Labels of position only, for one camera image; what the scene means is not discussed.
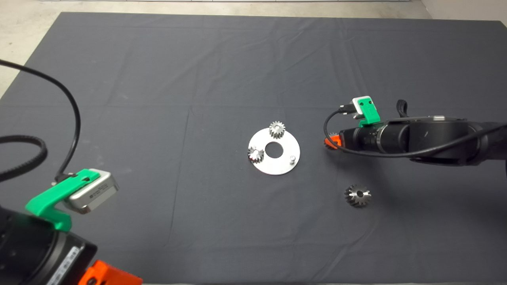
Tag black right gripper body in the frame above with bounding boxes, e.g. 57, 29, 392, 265
339, 123, 391, 153

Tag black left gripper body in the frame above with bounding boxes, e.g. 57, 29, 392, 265
0, 210, 97, 285

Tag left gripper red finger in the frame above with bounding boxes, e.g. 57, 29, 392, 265
79, 260, 143, 285

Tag large steel gear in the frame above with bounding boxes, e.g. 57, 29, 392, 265
344, 184, 372, 208

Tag round metal plate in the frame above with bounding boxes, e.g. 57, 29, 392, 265
248, 127, 301, 175

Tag dark grey table cloth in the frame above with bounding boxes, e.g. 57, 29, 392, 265
0, 12, 507, 283

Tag right green camera mount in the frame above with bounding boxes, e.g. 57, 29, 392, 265
358, 99, 383, 128

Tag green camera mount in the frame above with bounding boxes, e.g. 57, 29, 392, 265
25, 168, 100, 232
358, 99, 383, 128

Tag smooth black camera cable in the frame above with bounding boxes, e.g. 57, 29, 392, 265
0, 59, 81, 183
324, 104, 507, 158

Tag right silver camera box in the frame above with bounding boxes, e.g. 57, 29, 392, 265
353, 96, 373, 119

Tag silver camera box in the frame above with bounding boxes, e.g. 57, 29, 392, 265
353, 96, 373, 119
63, 171, 119, 215

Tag left green camera mount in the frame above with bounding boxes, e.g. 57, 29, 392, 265
25, 168, 100, 232

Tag left silver camera box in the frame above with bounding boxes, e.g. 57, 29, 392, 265
63, 171, 119, 215

